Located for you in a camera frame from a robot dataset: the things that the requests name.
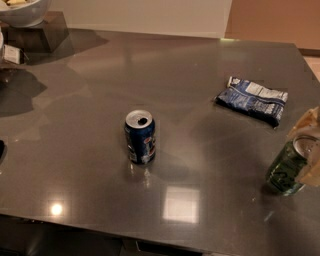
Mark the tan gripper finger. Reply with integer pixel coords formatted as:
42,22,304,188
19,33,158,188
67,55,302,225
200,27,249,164
287,107,320,139
295,139,320,186

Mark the green soda can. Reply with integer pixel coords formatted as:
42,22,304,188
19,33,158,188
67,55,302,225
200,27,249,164
266,135,319,196

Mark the blue chip bag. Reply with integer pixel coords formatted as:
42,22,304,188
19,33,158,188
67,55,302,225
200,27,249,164
215,76,288,128

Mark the blue soda can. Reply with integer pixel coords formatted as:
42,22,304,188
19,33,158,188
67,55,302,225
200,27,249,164
124,110,156,165

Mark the dark wooden stand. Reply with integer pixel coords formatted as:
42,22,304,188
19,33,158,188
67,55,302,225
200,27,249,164
1,11,69,53

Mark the small white card box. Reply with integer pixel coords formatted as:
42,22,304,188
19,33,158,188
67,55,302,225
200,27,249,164
3,44,25,65

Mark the white bowl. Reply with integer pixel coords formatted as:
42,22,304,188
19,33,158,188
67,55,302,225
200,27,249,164
0,0,52,28

